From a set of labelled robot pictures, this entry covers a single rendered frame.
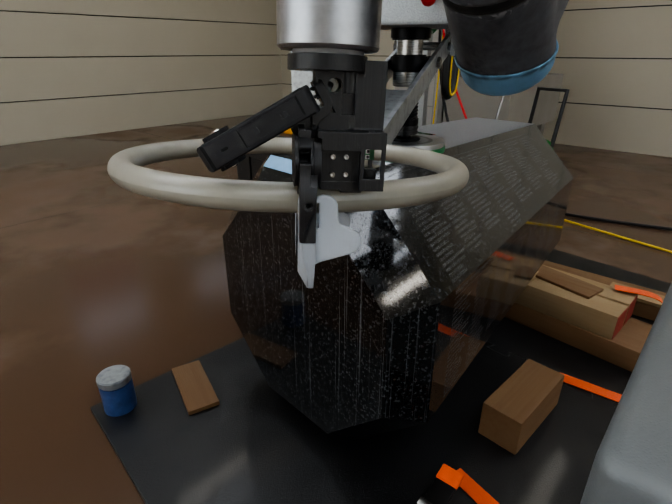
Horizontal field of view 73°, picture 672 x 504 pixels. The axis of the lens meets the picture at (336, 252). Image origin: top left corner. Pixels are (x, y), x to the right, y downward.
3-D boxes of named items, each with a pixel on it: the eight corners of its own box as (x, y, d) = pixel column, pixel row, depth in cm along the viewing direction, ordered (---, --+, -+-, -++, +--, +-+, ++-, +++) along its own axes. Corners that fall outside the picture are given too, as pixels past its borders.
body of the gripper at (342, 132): (383, 200, 41) (394, 56, 37) (288, 199, 40) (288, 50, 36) (367, 182, 48) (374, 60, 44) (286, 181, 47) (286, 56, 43)
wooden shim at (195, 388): (171, 371, 163) (171, 368, 163) (199, 362, 168) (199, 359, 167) (188, 415, 143) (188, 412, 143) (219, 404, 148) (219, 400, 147)
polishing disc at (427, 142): (386, 134, 137) (386, 130, 137) (454, 141, 127) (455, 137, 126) (351, 146, 121) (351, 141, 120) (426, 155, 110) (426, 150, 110)
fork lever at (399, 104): (397, 51, 138) (397, 34, 135) (462, 51, 131) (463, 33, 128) (303, 155, 90) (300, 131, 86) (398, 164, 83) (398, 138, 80)
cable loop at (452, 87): (449, 96, 187) (457, 10, 174) (457, 97, 186) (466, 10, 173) (438, 102, 168) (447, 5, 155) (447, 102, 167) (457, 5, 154)
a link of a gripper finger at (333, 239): (362, 294, 42) (364, 195, 41) (299, 295, 42) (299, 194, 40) (356, 286, 45) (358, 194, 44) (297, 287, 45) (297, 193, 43)
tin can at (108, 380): (117, 393, 153) (109, 362, 147) (143, 397, 151) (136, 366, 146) (97, 414, 144) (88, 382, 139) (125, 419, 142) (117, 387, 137)
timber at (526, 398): (515, 456, 129) (522, 424, 124) (477, 432, 137) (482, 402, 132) (557, 403, 148) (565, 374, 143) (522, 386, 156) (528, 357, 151)
